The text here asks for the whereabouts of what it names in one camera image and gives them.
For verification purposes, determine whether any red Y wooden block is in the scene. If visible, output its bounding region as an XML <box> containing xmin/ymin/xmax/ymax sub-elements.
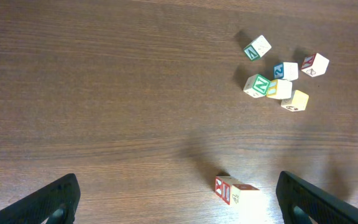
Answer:
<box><xmin>215</xmin><ymin>176</ymin><xmax>236</xmax><ymax>198</ymax></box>

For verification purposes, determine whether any yellow soccer ball block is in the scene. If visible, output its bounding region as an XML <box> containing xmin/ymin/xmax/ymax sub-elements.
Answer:
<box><xmin>281</xmin><ymin>90</ymin><xmax>309</xmax><ymax>111</ymax></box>

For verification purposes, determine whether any yellow J wooden block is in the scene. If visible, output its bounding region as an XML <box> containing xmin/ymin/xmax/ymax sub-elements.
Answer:
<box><xmin>266</xmin><ymin>79</ymin><xmax>293</xmax><ymax>100</ymax></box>

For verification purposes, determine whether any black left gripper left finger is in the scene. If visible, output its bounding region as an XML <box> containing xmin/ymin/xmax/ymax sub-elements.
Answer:
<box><xmin>0</xmin><ymin>174</ymin><xmax>81</xmax><ymax>224</ymax></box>

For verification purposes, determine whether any red leaf wooden block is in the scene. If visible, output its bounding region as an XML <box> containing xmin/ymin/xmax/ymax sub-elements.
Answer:
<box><xmin>300</xmin><ymin>53</ymin><xmax>329</xmax><ymax>77</ymax></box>

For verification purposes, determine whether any green V wooden block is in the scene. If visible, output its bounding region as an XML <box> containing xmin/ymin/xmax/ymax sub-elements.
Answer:
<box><xmin>243</xmin><ymin>35</ymin><xmax>272</xmax><ymax>61</ymax></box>

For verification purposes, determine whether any green N wooden block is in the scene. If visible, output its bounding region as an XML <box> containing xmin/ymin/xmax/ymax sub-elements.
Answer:
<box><xmin>243</xmin><ymin>74</ymin><xmax>270</xmax><ymax>98</ymax></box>

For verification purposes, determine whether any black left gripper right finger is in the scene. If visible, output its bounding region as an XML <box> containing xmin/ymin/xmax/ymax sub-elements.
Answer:
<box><xmin>276</xmin><ymin>171</ymin><xmax>358</xmax><ymax>224</ymax></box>

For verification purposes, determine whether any red I wooden block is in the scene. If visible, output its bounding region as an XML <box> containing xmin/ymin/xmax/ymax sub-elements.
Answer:
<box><xmin>222</xmin><ymin>180</ymin><xmax>242</xmax><ymax>207</ymax></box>

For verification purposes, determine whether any blue M ice cream block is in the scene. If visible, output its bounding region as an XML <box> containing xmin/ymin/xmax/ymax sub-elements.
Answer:
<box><xmin>229</xmin><ymin>184</ymin><xmax>265</xmax><ymax>215</ymax></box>

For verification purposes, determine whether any blue K wooden block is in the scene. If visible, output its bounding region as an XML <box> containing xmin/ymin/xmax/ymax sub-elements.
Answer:
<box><xmin>273</xmin><ymin>62</ymin><xmax>299</xmax><ymax>81</ymax></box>

